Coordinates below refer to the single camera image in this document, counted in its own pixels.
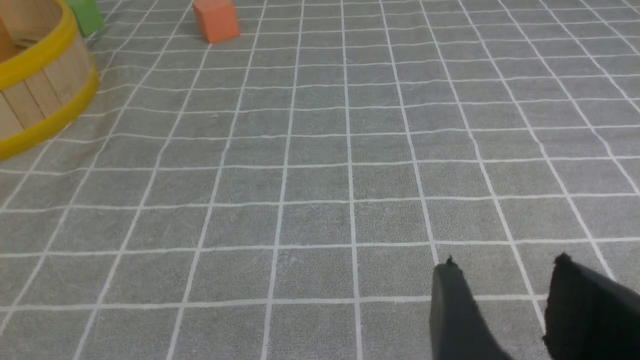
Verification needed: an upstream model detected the orange cube block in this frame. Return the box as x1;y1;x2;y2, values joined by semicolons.
192;0;240;44

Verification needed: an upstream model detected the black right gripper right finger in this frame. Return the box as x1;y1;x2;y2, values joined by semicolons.
542;253;640;360

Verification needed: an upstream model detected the green cube block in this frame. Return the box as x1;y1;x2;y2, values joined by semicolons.
65;0;105;38

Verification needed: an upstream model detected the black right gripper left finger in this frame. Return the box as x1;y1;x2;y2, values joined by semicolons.
430;256;512;360

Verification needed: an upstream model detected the grey white checked tablecloth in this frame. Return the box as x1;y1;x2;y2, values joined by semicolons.
1;0;640;360

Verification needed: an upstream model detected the yellow bamboo steamer basket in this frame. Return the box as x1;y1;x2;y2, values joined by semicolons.
0;0;102;160

